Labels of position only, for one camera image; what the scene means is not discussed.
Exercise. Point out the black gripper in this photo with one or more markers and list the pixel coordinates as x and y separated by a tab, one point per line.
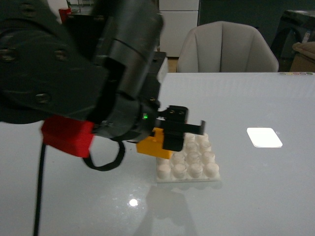
120	117

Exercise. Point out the yellow toy block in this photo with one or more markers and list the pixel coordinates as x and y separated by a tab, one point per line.
153	145

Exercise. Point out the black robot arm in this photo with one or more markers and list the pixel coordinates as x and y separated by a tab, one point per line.
91	68

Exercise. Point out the right grey armchair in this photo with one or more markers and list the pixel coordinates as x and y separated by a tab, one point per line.
225	47

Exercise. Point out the white drawer cabinet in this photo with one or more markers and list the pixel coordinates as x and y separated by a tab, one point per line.
179	16

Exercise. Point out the red bin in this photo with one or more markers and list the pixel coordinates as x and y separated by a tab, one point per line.
64	14

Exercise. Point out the white studded base plate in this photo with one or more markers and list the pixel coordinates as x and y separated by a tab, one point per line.
195	162

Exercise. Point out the red camera mount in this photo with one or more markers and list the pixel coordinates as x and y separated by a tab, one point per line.
68	135

